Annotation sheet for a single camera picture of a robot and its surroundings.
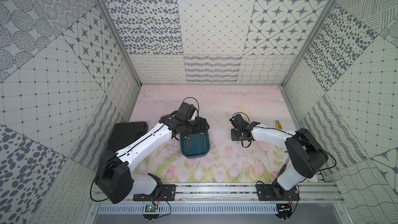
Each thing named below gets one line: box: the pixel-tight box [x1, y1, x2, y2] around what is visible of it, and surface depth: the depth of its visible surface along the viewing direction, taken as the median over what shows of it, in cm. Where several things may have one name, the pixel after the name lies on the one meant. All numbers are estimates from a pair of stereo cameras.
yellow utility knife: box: [275, 119, 283, 130], surface depth 100 cm
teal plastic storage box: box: [180, 131, 211, 159], surface depth 92 cm
